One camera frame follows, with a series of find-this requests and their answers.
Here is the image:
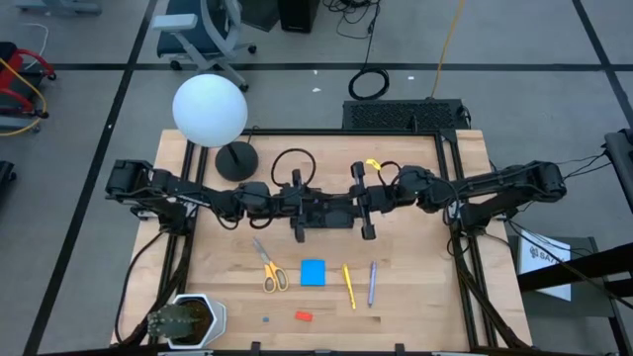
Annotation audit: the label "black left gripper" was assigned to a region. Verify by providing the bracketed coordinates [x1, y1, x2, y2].
[276, 169, 328, 243]

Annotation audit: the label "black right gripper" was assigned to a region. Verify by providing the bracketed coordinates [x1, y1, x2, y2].
[329, 161, 403, 241]

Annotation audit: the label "black mesh desk organizer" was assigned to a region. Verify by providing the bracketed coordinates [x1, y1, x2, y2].
[289, 190, 357, 229]

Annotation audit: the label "blue sticky note pad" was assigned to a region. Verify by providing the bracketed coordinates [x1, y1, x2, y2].
[300, 258, 327, 288]

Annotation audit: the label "yellow-handled scissors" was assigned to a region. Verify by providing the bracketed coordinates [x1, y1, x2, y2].
[252, 237, 290, 295]

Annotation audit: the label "yellow pen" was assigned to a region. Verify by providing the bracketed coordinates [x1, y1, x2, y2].
[341, 263, 357, 311]

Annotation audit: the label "purple pen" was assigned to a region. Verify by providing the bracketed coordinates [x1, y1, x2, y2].
[367, 261, 379, 309]

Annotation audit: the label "blue and gray office chair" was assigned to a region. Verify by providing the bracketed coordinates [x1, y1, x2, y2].
[150, 0, 258, 93]

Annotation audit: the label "black computer tower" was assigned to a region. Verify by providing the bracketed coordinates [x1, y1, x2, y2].
[341, 98, 471, 133]

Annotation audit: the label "white globe table lamp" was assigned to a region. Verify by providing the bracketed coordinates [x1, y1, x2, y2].
[171, 73, 260, 183]

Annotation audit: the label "cactus in white hexagonal pot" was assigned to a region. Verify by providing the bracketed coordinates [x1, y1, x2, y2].
[146, 293, 227, 351]

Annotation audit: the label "black box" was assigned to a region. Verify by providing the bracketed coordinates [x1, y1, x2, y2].
[276, 0, 321, 35]

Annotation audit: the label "white paper sign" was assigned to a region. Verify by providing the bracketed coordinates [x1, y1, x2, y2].
[517, 229, 573, 303]

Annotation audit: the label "black metal beam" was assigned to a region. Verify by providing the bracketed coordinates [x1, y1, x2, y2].
[516, 241, 633, 298]

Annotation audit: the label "dark side table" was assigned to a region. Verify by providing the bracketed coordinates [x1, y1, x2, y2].
[503, 234, 633, 356]

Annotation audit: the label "gray metal base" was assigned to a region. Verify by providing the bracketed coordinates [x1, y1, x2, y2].
[14, 0, 104, 16]

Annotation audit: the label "red and black cart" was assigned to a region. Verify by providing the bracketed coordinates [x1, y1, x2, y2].
[0, 42, 58, 137]

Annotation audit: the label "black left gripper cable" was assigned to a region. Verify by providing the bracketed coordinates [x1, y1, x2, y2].
[270, 147, 317, 189]

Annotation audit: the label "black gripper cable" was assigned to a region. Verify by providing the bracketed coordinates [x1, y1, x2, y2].
[270, 147, 317, 189]
[377, 160, 403, 185]

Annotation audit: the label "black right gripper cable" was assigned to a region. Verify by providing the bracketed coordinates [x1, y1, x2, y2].
[377, 160, 403, 185]

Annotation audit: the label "black aluminium table frame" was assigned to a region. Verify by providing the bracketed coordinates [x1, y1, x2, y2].
[147, 127, 533, 355]

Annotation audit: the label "coiled black cable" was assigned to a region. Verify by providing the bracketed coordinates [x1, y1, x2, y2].
[347, 67, 391, 102]

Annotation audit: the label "tangled black floor cables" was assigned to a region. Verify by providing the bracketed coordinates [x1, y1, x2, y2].
[323, 0, 382, 65]

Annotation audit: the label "yellow hanging cable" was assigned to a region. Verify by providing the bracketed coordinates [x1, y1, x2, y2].
[429, 0, 467, 99]

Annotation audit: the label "white floor cable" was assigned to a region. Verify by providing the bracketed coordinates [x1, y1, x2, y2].
[19, 22, 50, 70]

